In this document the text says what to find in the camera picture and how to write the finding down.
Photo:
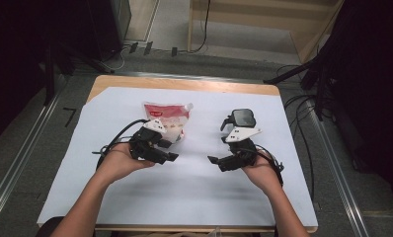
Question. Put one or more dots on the metal floor rail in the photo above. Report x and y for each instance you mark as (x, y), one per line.
(184, 76)
(16, 168)
(339, 177)

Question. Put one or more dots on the dark curtain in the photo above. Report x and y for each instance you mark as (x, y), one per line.
(375, 82)
(16, 49)

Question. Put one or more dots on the person's dark clothing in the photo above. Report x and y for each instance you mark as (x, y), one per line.
(48, 227)

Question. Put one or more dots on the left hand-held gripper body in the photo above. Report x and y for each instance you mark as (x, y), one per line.
(144, 140)

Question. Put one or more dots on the person's left hand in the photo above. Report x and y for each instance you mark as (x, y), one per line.
(118, 161)

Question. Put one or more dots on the white table sheet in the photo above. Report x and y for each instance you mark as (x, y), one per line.
(191, 194)

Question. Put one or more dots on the black flip-lid container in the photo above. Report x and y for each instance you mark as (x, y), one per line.
(243, 118)

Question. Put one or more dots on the person's right hand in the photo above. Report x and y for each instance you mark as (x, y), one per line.
(265, 173)

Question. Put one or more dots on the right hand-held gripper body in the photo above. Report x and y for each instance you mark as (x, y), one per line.
(242, 144)

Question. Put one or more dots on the wooden shelf frame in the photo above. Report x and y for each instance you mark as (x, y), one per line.
(250, 19)

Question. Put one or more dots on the red and white sugar pouch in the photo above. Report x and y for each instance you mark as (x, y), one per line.
(170, 115)

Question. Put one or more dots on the black tape strip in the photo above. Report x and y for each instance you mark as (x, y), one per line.
(148, 48)
(174, 51)

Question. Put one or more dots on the black metal stand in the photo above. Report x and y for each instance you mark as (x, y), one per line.
(320, 85)

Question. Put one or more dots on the black cabinet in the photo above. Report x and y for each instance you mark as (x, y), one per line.
(105, 26)

